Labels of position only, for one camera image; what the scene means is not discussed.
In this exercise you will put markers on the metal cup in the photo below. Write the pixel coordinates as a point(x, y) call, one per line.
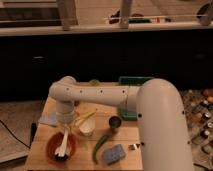
point(114, 123)

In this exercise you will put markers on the grey blue cloth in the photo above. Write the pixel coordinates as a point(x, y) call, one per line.
point(49, 119)

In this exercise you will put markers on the green plastic cup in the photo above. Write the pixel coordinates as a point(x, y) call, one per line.
point(94, 82)

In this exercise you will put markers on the yellow banana toy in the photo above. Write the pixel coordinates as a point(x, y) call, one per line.
point(79, 120)

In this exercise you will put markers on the white handled black brush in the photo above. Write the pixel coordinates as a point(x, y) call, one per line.
point(62, 152)

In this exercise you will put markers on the white small cup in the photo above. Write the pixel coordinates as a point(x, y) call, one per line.
point(87, 127)

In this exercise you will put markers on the silver fork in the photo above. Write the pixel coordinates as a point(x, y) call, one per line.
point(134, 146)

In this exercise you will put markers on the green chili pepper toy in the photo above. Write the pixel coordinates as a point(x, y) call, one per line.
point(98, 145)

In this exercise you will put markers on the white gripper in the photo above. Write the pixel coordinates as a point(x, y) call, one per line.
point(65, 120)

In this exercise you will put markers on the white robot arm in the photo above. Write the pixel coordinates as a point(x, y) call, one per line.
point(160, 116)

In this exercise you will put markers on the blue sponge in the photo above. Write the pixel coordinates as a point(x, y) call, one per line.
point(114, 154)

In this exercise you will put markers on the red orange bowl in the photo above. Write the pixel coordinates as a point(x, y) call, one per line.
point(54, 142)

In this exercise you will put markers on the spice bottle rack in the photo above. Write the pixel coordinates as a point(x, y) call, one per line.
point(199, 114)

